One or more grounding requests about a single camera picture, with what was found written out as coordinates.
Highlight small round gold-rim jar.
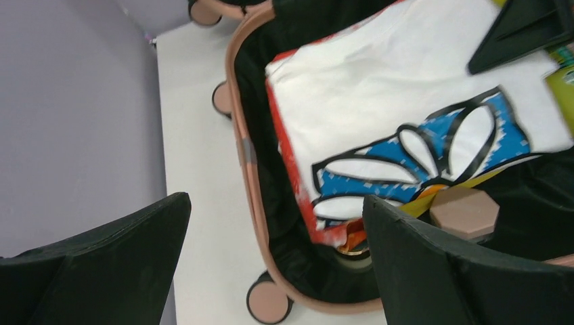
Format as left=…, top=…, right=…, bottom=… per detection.
left=334, top=248, right=372, bottom=272

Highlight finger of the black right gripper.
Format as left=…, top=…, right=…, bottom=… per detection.
left=467, top=0, right=573, bottom=74

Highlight yellow-green spray bottle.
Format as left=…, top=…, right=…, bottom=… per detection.
left=546, top=43, right=574, bottom=134

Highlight white flower-print shirt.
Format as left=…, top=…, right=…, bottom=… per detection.
left=266, top=1, right=573, bottom=228

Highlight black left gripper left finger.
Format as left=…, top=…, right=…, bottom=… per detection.
left=1, top=192, right=192, bottom=324

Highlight pink octagonal lid jar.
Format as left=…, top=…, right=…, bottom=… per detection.
left=429, top=190, right=500, bottom=242

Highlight pink hard-shell suitcase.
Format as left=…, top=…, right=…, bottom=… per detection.
left=187, top=0, right=574, bottom=325

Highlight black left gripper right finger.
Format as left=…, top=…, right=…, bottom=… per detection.
left=362, top=196, right=573, bottom=324

